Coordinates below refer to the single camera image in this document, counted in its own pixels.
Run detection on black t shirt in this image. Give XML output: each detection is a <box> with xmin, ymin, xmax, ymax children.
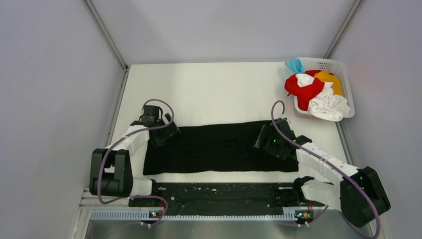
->
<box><xmin>143</xmin><ymin>120</ymin><xmax>299</xmax><ymax>175</ymax></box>

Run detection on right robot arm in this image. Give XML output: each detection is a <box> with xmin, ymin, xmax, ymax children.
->
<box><xmin>255</xmin><ymin>119</ymin><xmax>391</xmax><ymax>228</ymax></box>

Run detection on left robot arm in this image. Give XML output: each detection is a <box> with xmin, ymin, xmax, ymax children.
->
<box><xmin>89</xmin><ymin>105</ymin><xmax>180</xmax><ymax>206</ymax></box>

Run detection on red t shirt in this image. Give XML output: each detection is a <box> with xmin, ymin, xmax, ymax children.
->
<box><xmin>284</xmin><ymin>73</ymin><xmax>324</xmax><ymax>111</ymax></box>

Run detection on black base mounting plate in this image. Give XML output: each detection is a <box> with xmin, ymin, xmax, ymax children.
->
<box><xmin>128</xmin><ymin>183</ymin><xmax>310</xmax><ymax>216</ymax></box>

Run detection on white t shirt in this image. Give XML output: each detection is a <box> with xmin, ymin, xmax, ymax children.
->
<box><xmin>298</xmin><ymin>73</ymin><xmax>350</xmax><ymax>121</ymax></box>

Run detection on light blue t shirt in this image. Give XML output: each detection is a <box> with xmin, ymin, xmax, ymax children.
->
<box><xmin>285</xmin><ymin>58</ymin><xmax>305</xmax><ymax>74</ymax></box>

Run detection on yellow t shirt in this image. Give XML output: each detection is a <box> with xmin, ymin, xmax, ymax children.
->
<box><xmin>314</xmin><ymin>70</ymin><xmax>344</xmax><ymax>96</ymax></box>

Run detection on white plastic laundry basket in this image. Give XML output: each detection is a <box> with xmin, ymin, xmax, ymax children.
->
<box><xmin>285</xmin><ymin>57</ymin><xmax>355</xmax><ymax>122</ymax></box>

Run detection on aluminium frame rail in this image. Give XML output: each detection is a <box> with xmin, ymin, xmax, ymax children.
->
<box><xmin>71</xmin><ymin>190</ymin><xmax>377</xmax><ymax>239</ymax></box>

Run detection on left corner metal post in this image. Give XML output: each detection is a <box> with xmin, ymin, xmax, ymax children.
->
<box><xmin>82</xmin><ymin>0</ymin><xmax>128</xmax><ymax>71</ymax></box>

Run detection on corner metal post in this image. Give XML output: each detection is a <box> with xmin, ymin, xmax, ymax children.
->
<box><xmin>82</xmin><ymin>0</ymin><xmax>128</xmax><ymax>71</ymax></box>
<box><xmin>323</xmin><ymin>0</ymin><xmax>365</xmax><ymax>59</ymax></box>

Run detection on right corner metal post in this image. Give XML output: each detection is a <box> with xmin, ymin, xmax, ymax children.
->
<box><xmin>323</xmin><ymin>0</ymin><xmax>365</xmax><ymax>59</ymax></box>

